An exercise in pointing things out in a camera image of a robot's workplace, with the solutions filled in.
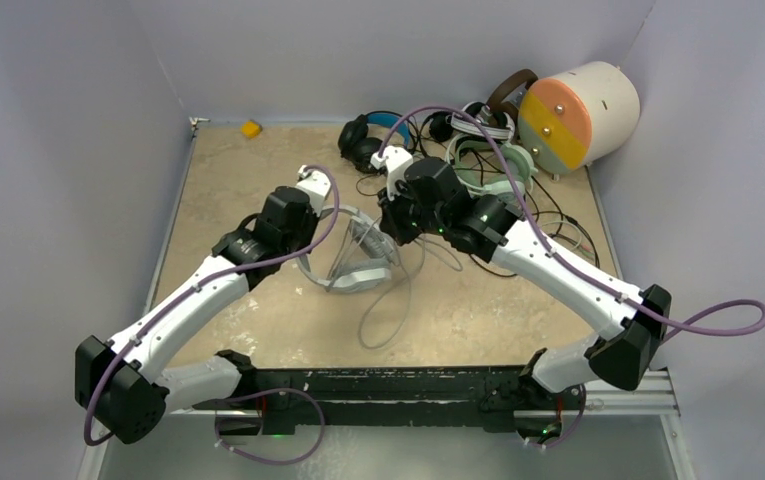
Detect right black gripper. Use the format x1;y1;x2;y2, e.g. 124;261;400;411
379;178;449;247

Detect grey white headphone cable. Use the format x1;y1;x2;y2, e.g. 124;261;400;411
328;218;464;351

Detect white grey headphones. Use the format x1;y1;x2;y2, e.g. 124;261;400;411
296;204;401;294

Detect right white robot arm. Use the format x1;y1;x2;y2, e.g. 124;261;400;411
378;148;671;407

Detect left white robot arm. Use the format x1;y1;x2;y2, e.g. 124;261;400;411
74;182;340;447

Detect small black on-ear headphones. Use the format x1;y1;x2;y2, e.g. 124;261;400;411
417;111;453;157

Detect mint green headphones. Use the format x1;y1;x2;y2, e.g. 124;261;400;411
444;134;538;199

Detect black blue headphones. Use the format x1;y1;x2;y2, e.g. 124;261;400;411
337;110;401;176

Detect white black headphones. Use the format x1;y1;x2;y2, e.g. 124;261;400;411
449;101;516;142

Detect brown headphones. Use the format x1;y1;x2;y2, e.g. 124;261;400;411
485;68;538;122

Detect small yellow block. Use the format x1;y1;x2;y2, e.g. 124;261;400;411
239;120;263;139

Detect round pastel drawer cabinet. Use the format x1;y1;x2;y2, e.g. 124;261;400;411
518;61;641;176

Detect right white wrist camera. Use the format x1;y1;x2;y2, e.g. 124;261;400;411
370;146;414;200

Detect dark brown headphone cable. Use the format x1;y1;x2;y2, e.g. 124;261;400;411
451;152;601;280

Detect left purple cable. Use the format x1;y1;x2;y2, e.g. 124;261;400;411
82;164;327;465

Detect purple cable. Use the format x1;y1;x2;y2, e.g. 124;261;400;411
82;164;327;465
376;105;765;452

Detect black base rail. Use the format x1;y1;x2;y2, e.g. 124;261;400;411
169;351;678;439

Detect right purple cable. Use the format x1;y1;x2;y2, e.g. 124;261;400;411
376;105;765;452

